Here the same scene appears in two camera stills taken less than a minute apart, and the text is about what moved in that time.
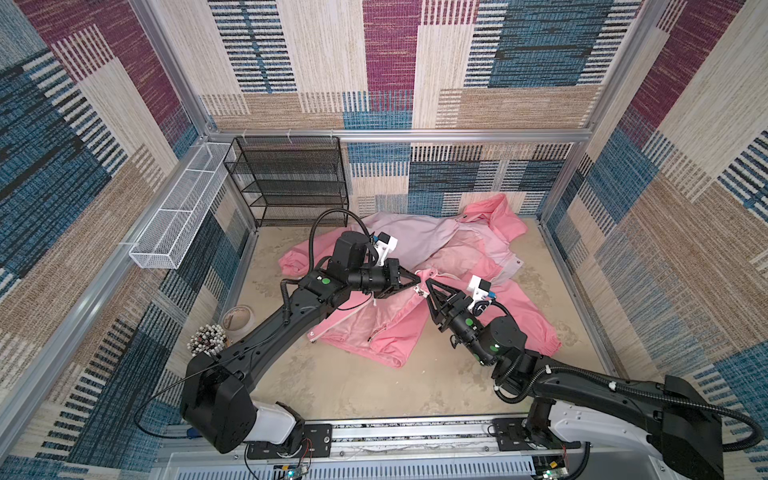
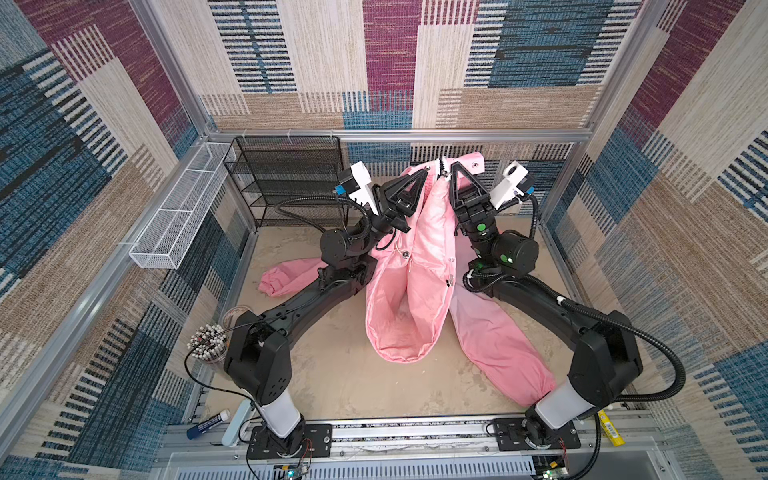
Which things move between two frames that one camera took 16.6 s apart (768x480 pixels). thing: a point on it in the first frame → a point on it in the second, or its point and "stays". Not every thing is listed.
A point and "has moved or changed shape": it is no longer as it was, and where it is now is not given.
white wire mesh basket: x=163 y=242 stays
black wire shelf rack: x=291 y=180 stays
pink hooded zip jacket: x=373 y=282 has moved or changed shape
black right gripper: x=457 y=306 → x=470 y=211
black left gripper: x=391 y=271 → x=395 y=216
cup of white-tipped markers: x=210 y=338 stays
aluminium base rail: x=515 y=447 stays
